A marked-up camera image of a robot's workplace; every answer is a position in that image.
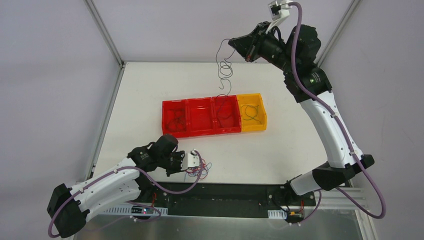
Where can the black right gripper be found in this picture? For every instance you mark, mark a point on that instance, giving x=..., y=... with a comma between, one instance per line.
x=255, y=44

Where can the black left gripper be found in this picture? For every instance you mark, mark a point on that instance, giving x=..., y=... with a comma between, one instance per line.
x=180, y=160

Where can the dark cable lifted high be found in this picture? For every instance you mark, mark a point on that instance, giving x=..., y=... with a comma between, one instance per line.
x=224, y=70

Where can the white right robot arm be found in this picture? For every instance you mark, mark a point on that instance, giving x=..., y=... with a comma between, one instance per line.
x=312, y=89

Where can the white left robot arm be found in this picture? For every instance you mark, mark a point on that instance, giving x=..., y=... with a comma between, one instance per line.
x=70, y=208

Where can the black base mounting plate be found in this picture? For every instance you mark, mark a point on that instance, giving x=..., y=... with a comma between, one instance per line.
x=252, y=201

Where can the left red plastic bin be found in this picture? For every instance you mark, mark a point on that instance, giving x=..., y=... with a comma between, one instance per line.
x=175, y=118

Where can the red plastic bin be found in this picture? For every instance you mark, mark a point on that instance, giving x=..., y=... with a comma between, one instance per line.
x=227, y=114
x=175, y=118
x=201, y=117

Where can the middle red plastic bin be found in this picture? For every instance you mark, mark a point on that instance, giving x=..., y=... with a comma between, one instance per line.
x=201, y=117

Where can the yellow plastic bin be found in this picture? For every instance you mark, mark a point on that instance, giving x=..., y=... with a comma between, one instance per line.
x=252, y=112

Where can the right red plastic bin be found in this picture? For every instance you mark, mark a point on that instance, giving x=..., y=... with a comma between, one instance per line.
x=227, y=114

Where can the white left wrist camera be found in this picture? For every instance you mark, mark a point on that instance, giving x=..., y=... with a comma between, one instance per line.
x=190, y=160

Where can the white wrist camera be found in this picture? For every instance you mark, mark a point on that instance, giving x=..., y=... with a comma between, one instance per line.
x=280, y=11
x=190, y=160

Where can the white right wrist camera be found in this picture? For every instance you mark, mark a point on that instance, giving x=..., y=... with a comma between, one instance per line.
x=280, y=11

